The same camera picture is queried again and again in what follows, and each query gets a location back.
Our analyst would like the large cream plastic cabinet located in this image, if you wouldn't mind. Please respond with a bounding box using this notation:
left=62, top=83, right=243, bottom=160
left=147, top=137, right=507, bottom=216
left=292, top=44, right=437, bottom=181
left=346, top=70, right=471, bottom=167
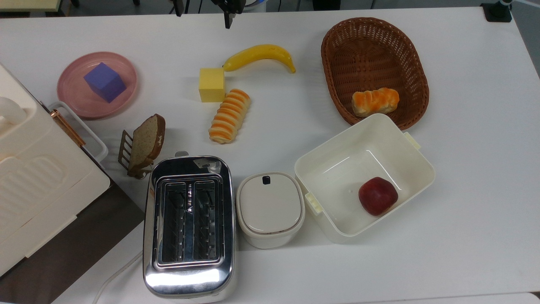
left=0, top=63, right=111, bottom=277

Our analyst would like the yellow banana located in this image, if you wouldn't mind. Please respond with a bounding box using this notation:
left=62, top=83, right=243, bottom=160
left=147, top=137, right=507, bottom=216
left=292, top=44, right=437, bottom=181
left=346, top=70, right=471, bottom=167
left=222, top=44, right=296, bottom=74

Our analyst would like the copper cabinet handle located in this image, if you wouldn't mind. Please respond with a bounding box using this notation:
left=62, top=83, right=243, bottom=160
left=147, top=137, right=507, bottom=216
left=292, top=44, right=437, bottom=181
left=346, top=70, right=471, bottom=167
left=51, top=109, right=86, bottom=147

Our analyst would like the striped orange bread loaf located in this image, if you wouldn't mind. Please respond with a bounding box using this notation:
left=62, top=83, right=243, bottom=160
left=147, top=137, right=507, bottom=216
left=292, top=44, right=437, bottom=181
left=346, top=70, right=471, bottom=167
left=208, top=89, right=251, bottom=144

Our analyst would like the white rectangular plastic bin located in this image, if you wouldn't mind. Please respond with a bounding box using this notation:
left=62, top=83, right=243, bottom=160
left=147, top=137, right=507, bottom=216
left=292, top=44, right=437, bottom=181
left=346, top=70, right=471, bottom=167
left=294, top=113, right=436, bottom=244

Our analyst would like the silver two-slot toaster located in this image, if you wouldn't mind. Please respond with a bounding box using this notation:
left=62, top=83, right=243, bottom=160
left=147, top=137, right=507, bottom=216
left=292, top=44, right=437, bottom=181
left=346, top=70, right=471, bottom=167
left=143, top=151, right=237, bottom=300

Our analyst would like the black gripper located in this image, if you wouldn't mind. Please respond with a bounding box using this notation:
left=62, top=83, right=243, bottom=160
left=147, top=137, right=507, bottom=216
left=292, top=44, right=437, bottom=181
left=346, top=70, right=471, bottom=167
left=211, top=0, right=246, bottom=30

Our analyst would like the white wire door handle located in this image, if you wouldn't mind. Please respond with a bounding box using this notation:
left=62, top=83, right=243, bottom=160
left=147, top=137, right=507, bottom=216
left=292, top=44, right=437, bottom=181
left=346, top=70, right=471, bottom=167
left=48, top=101, right=109, bottom=169

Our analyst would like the yellow cube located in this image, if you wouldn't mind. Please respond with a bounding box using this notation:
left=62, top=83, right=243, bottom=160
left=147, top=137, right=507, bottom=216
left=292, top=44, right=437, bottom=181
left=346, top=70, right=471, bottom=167
left=199, top=68, right=226, bottom=103

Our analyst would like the white toaster power cable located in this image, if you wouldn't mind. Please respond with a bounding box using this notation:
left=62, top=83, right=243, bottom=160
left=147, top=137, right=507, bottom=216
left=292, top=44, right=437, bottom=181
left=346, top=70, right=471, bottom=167
left=92, top=251, right=144, bottom=304

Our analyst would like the small white lidded container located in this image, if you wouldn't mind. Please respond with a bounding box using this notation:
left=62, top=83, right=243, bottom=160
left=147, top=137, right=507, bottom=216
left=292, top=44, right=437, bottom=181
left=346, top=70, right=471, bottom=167
left=235, top=171, right=306, bottom=250

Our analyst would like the red apple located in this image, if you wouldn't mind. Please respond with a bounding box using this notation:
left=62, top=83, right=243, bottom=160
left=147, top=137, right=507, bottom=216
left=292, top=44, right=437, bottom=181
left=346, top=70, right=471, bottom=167
left=359, top=176, right=399, bottom=217

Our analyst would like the brown bread slice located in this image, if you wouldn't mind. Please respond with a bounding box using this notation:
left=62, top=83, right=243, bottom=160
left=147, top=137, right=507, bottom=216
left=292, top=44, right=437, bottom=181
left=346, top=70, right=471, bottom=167
left=128, top=114, right=166, bottom=177

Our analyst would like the purple cube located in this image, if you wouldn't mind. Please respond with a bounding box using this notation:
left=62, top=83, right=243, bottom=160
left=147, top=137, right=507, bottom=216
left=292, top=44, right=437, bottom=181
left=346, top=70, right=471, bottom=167
left=84, top=62, right=127, bottom=103

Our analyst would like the pink round plate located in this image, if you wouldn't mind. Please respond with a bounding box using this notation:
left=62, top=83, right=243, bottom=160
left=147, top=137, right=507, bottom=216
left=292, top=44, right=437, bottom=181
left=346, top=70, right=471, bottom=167
left=57, top=52, right=138, bottom=119

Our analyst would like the orange braided bread roll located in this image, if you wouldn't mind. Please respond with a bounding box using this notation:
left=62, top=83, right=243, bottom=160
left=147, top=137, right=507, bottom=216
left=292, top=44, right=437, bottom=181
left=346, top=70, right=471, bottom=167
left=352, top=87, right=400, bottom=118

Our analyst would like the brown wicker basket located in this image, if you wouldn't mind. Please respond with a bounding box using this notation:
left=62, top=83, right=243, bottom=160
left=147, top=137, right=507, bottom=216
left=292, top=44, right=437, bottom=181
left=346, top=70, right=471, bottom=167
left=321, top=17, right=430, bottom=130

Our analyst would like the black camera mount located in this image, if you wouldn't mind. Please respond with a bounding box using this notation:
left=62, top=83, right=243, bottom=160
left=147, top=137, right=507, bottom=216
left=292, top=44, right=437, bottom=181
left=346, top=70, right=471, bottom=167
left=481, top=0, right=513, bottom=23

